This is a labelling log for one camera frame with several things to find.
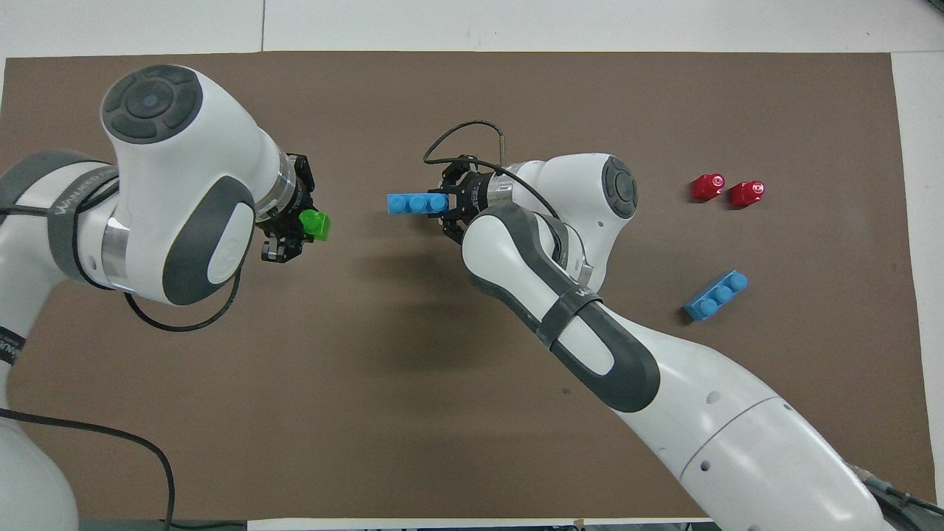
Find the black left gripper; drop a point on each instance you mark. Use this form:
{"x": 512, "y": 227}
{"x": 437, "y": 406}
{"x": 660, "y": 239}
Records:
{"x": 289, "y": 210}

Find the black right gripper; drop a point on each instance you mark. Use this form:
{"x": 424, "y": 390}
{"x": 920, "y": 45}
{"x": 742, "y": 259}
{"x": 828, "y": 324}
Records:
{"x": 476, "y": 199}

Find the green two-stud block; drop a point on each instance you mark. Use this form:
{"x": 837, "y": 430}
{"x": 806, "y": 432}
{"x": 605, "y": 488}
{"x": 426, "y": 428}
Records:
{"x": 316, "y": 226}

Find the blue three-stud block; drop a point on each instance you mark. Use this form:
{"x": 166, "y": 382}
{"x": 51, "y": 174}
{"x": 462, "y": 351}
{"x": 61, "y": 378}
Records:
{"x": 413, "y": 203}
{"x": 715, "y": 297}

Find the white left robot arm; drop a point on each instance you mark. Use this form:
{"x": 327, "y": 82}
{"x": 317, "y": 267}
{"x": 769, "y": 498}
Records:
{"x": 169, "y": 184}

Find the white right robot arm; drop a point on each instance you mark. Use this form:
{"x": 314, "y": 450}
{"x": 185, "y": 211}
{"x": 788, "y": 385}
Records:
{"x": 664, "y": 383}

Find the red one-stud block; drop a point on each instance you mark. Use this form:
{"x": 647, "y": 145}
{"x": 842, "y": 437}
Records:
{"x": 745, "y": 194}
{"x": 706, "y": 187}

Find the brown table mat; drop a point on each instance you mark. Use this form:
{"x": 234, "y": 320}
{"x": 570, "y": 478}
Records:
{"x": 413, "y": 383}

